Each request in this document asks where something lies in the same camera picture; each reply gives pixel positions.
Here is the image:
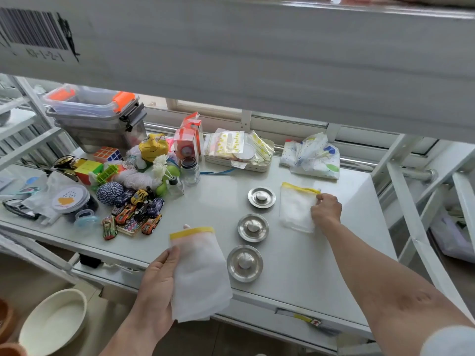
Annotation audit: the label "person's left forearm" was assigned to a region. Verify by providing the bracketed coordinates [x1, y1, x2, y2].
[98, 314, 175, 356]

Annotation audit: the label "black glasses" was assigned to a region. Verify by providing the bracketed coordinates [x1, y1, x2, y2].
[2, 199, 40, 221]

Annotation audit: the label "white sleeve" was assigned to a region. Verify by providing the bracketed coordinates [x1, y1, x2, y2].
[419, 324, 475, 356]

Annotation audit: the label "colourful dotted wipes pack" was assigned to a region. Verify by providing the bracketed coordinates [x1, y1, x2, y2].
[280, 133, 341, 180]

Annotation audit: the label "multicolour puzzle cube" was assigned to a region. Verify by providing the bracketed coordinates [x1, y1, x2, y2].
[92, 146, 123, 164]

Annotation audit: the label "small yellow-trimmed white mesh bag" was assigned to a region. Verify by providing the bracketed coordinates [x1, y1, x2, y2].
[279, 182, 321, 234]

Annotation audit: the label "gold black sunglasses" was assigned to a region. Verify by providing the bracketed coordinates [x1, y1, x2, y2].
[53, 155, 88, 171]

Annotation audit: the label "blue pacifier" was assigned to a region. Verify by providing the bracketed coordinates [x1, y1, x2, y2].
[74, 210, 101, 229]

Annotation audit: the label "tray of yellow-print packets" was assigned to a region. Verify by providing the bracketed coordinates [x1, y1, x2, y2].
[203, 129, 275, 173]

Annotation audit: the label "white wire rack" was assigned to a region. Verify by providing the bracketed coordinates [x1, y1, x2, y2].
[0, 75, 76, 172]

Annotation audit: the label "yellow foil snack bag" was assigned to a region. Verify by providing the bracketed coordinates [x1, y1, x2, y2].
[139, 133, 170, 163]

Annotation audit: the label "black power adapter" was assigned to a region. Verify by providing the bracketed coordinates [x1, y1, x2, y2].
[79, 254, 103, 269]

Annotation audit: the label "white shelf beam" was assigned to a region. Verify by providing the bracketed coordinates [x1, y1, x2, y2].
[0, 0, 475, 146]

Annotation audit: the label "person's right hand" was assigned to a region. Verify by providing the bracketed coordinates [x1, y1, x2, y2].
[311, 193, 343, 230]

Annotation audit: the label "steel sink strainer lid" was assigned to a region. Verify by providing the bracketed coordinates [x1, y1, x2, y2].
[248, 187, 276, 209]
[227, 245, 264, 284]
[237, 214, 269, 244]

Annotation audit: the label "white shelf frame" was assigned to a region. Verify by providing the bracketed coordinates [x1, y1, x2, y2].
[371, 134, 475, 330]

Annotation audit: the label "blue white twine ball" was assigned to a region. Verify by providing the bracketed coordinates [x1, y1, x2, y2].
[96, 182, 125, 205]

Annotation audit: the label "brown clay pot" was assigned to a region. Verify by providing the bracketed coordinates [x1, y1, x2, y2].
[0, 342, 29, 356]

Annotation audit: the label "clear storage box orange latches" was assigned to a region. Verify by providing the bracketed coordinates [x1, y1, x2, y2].
[42, 84, 148, 153]

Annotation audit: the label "white flower diffuser bottle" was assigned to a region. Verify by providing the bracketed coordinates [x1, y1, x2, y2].
[152, 154, 185, 199]

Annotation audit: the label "table edge label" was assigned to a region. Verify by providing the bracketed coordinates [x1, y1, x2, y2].
[276, 309, 341, 336]

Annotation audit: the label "pile of toy cars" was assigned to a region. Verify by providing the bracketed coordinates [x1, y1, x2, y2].
[102, 189, 165, 241]

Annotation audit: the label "person's right forearm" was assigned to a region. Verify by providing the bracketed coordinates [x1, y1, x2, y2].
[318, 219, 475, 356]

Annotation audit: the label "white mesh yarn bundle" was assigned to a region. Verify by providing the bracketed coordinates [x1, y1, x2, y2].
[114, 168, 153, 190]

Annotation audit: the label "white plastic bag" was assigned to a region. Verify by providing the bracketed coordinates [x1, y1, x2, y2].
[430, 214, 475, 264]

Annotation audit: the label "green plastic toy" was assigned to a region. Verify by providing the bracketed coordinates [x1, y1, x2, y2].
[97, 164, 119, 184]

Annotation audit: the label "barcode label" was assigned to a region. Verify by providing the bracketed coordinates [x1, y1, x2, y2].
[0, 7, 81, 64]

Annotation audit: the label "white oval bowl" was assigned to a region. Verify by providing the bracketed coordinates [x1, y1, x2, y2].
[19, 288, 88, 356]

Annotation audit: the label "round tin white lid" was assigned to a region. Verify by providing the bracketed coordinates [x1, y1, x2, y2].
[51, 185, 91, 215]

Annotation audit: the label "glass jar black lid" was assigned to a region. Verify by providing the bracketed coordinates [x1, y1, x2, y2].
[180, 156, 201, 187]

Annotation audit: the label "yellow green puzzle cube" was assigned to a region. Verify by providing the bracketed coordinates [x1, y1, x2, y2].
[74, 159, 104, 186]

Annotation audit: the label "large yellow-trimmed white mesh bag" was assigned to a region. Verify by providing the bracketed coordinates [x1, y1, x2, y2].
[169, 225, 234, 323]

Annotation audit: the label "clear plastic bag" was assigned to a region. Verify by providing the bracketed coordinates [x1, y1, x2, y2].
[22, 171, 91, 221]

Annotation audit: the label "person's left hand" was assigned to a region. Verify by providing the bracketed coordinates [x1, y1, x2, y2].
[135, 245, 181, 331]

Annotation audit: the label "red white carton box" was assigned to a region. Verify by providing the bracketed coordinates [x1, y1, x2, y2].
[173, 128, 200, 162]
[180, 112, 204, 156]

